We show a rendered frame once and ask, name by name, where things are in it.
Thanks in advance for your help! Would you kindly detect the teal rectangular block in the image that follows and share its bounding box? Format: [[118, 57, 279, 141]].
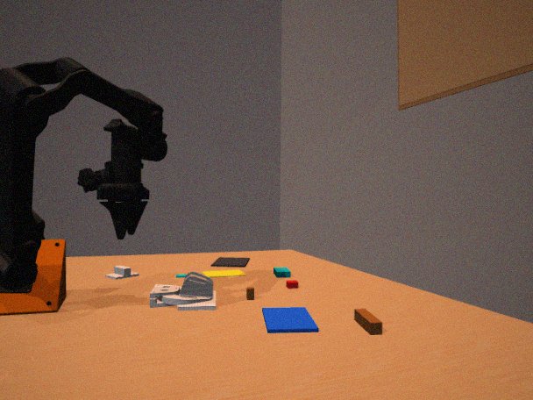
[[274, 268, 291, 278]]

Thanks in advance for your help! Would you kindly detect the yellow flat plate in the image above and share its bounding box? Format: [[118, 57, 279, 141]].
[[202, 270, 246, 277]]

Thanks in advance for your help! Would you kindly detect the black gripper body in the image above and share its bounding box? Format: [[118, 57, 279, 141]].
[[97, 156, 149, 202]]

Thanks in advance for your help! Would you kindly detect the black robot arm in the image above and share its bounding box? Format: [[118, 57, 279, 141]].
[[0, 57, 167, 294]]

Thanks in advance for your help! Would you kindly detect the blue flat square plate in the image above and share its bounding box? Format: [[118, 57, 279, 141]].
[[262, 307, 319, 333]]

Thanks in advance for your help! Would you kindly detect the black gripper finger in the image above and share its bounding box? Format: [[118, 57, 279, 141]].
[[127, 201, 147, 235], [100, 202, 137, 239]]

